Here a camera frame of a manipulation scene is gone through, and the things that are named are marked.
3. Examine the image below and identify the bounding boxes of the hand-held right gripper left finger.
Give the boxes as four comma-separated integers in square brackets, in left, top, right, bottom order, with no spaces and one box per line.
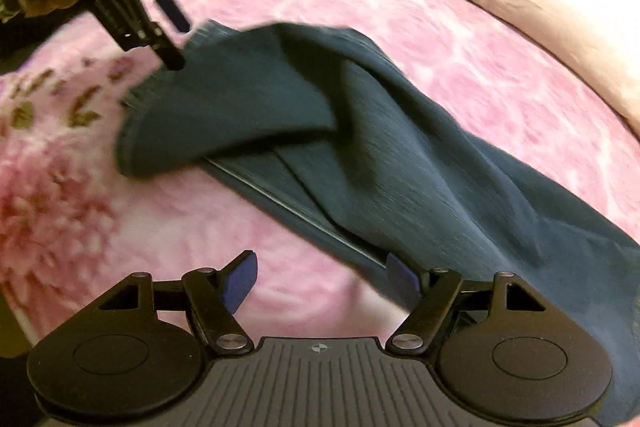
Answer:
[97,251,259,354]

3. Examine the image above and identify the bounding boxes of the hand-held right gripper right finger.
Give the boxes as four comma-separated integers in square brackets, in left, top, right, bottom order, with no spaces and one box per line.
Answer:
[386,253,546,354]

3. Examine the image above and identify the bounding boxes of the blue denim jeans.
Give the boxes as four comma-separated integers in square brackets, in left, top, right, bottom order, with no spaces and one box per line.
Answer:
[116,21,640,427]

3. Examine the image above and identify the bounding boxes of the pink rose blanket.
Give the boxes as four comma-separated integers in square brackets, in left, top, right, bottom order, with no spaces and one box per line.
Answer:
[0,0,640,360]

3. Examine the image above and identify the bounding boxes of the beige pillow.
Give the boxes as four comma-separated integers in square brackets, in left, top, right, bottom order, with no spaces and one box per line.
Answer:
[415,0,640,138]

